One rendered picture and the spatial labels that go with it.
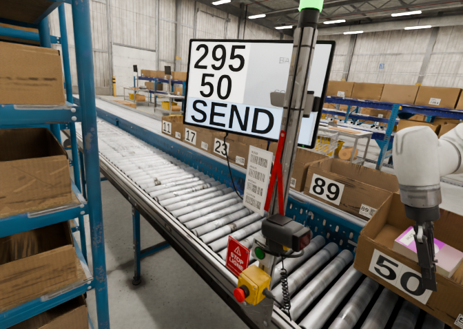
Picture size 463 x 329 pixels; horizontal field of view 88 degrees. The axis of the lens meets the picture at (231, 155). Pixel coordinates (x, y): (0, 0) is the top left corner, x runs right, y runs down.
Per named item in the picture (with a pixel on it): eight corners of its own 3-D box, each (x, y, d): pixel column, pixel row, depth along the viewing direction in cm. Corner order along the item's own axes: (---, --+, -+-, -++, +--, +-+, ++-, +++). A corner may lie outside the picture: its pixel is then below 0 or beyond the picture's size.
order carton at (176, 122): (160, 133, 237) (160, 116, 232) (186, 131, 257) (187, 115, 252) (182, 142, 211) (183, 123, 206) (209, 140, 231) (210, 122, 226)
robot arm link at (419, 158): (419, 188, 59) (464, 180, 61) (413, 126, 59) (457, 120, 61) (386, 183, 70) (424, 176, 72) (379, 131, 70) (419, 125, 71)
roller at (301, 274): (260, 306, 81) (261, 294, 80) (328, 247, 116) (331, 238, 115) (271, 316, 78) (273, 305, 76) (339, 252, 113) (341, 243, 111)
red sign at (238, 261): (224, 266, 85) (228, 235, 82) (227, 265, 86) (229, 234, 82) (258, 296, 74) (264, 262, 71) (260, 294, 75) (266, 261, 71)
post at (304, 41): (240, 310, 83) (278, 29, 58) (249, 302, 86) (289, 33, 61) (266, 336, 75) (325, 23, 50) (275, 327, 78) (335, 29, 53)
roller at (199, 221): (184, 236, 113) (178, 232, 116) (256, 206, 148) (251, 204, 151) (184, 226, 112) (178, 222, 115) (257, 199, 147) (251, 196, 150)
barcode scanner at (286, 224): (296, 274, 57) (299, 234, 55) (258, 252, 65) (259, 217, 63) (310, 262, 61) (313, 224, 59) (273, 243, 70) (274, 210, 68)
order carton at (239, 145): (209, 154, 184) (211, 133, 179) (237, 150, 204) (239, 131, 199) (247, 170, 157) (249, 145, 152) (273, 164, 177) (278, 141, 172)
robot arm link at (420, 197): (394, 186, 66) (397, 207, 66) (437, 187, 59) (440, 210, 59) (402, 179, 72) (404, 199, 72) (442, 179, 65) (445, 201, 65)
